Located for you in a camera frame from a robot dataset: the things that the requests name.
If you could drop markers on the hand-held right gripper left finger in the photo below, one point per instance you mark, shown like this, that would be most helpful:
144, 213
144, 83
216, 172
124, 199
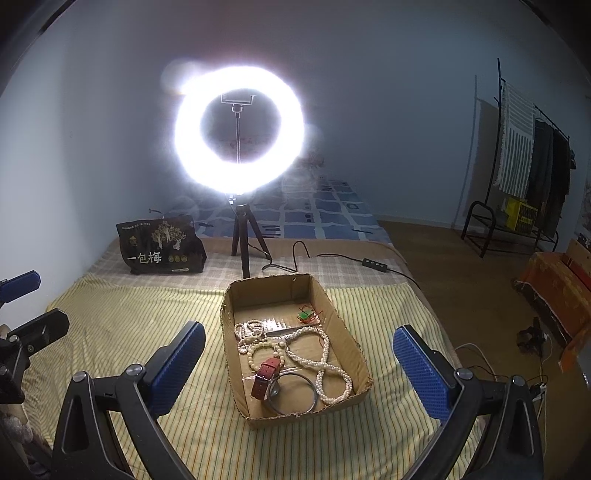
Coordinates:
175, 369

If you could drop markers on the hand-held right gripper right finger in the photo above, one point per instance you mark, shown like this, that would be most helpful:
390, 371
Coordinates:
422, 374

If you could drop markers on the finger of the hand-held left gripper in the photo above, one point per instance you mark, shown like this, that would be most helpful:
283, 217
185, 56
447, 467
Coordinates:
21, 282
44, 325

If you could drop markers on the cardboard box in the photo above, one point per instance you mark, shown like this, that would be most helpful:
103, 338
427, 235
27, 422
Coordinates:
341, 332

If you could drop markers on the dark thin bangle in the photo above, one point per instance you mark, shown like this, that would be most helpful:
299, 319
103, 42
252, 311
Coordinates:
315, 391

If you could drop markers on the yellow striped cloth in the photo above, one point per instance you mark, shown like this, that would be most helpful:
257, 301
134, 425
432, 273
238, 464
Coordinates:
138, 314

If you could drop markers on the black object on floor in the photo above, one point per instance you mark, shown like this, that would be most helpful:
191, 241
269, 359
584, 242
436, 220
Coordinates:
531, 337

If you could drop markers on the white power strip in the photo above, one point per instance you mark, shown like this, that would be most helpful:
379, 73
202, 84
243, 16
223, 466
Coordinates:
538, 392

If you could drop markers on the checked bed sheet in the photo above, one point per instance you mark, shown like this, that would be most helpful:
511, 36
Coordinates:
217, 258

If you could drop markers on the black printed bag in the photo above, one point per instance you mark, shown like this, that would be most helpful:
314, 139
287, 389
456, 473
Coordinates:
157, 249

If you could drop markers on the black tripod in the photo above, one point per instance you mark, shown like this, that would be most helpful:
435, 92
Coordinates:
244, 240

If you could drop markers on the orange cloth covered box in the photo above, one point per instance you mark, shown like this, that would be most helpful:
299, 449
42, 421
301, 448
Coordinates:
554, 286

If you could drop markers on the blue patterned blanket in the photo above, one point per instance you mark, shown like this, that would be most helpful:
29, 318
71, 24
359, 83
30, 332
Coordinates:
323, 217

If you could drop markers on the yellow crate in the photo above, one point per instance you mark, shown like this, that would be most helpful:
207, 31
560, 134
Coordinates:
524, 214

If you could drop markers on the black hanging garment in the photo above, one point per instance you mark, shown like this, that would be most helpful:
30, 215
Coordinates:
561, 184

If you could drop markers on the grey-green hanging garment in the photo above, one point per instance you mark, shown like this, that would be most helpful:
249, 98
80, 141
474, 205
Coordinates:
540, 166

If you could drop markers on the striped towel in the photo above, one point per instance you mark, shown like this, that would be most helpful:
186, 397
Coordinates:
515, 147

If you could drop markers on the phone holder clamp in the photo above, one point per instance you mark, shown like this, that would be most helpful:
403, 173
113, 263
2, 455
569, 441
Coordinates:
238, 99

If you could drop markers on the black clothes rack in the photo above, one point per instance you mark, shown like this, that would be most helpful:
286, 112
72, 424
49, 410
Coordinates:
500, 92

